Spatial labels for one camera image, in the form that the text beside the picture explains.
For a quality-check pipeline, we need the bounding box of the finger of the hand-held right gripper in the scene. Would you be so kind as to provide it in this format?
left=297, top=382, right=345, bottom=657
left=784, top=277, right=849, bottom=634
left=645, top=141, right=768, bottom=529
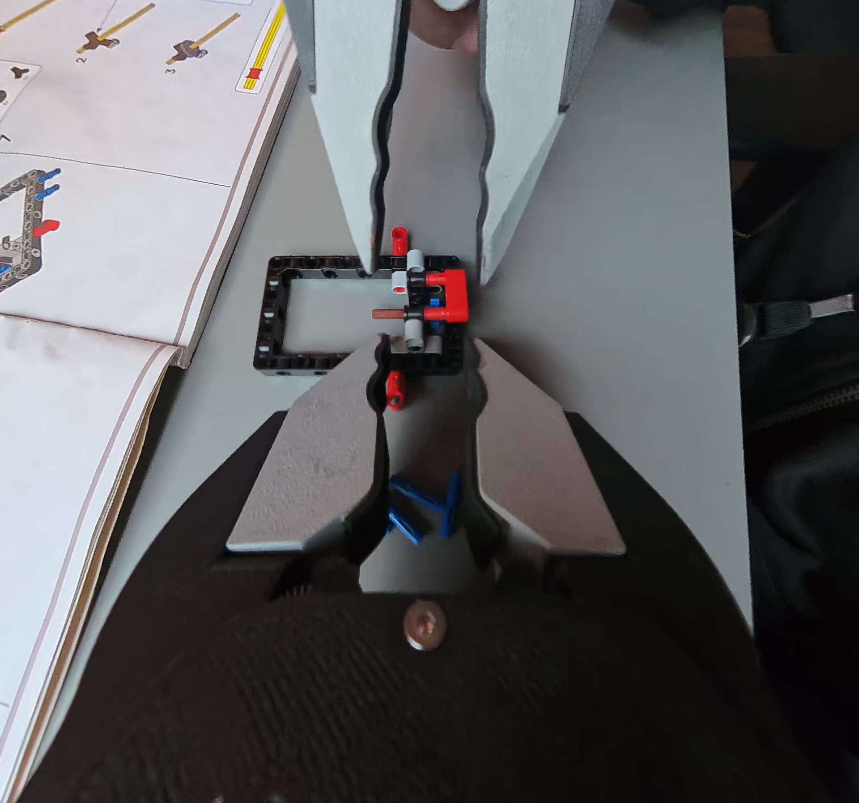
left=475, top=0, right=586, bottom=286
left=312, top=0, right=409, bottom=274

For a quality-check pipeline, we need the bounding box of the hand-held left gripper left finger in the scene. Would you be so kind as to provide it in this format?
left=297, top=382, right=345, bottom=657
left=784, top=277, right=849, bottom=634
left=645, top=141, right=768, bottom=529
left=225, top=333, right=391, bottom=564

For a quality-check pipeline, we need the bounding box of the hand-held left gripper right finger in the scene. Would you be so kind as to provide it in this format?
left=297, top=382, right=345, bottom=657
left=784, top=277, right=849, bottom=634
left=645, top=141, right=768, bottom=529
left=468, top=339, right=628, bottom=567

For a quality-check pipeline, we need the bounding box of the black lego frame assembly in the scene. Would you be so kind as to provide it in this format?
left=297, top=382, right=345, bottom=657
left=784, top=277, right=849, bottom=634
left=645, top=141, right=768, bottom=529
left=254, top=226, right=471, bottom=412

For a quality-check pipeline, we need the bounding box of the red lego beam piece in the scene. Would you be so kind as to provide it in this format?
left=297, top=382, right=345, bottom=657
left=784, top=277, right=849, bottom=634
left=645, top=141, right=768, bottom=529
left=439, top=269, right=469, bottom=322

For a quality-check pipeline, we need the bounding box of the white lego instruction booklet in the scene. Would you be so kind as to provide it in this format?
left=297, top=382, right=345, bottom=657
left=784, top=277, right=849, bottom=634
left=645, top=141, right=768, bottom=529
left=0, top=0, right=301, bottom=770

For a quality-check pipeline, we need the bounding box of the person's right hand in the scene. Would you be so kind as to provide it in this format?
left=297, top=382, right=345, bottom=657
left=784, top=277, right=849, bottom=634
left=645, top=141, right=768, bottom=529
left=404, top=0, right=483, bottom=54

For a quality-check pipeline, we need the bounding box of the black zip jacket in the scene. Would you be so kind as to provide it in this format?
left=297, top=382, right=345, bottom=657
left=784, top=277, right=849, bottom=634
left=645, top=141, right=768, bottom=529
left=728, top=58, right=859, bottom=803

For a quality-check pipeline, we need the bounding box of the black lanyard strap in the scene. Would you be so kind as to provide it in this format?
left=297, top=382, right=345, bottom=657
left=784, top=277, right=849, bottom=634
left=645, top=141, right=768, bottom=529
left=738, top=294, right=856, bottom=348

